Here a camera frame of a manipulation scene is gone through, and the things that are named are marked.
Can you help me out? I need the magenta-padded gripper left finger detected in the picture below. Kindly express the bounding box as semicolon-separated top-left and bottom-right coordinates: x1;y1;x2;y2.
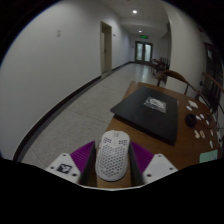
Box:
44;139;98;188

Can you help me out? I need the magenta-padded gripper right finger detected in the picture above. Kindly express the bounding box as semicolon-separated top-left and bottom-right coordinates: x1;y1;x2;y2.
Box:
128;140;179;188

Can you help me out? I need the white perforated computer mouse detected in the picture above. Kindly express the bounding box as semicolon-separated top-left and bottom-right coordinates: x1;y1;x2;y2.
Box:
95;129;131;183

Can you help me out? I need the black closed laptop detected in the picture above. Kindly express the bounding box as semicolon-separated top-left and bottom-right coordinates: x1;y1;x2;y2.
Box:
109;85;180;147

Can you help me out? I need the small black box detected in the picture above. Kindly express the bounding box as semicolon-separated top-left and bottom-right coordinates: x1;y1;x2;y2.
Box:
185;113;198;128

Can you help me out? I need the curved wooden chair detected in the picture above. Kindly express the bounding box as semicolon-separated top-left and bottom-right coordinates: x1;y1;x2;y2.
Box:
154;69;202;98

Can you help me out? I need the dark wooden corridor chair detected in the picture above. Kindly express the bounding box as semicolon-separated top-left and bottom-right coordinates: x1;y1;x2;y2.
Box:
151;57;170;78

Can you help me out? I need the glass double door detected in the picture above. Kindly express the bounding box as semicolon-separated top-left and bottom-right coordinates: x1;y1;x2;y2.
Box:
134;41;154;65

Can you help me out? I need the dark glass window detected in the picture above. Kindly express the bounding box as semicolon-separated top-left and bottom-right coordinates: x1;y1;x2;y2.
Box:
203;42;224;104

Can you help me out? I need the open side doorway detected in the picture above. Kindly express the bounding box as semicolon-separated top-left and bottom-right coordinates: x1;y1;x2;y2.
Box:
100;20;114;76

